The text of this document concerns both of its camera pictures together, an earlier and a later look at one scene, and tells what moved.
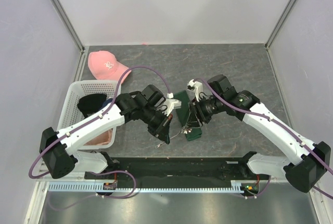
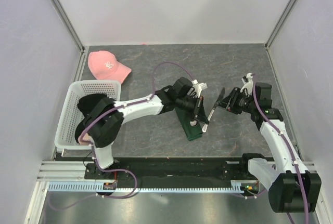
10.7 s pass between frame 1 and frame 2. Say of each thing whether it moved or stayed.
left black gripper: moved
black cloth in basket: stayed
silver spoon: moved
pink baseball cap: stayed
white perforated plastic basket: stayed
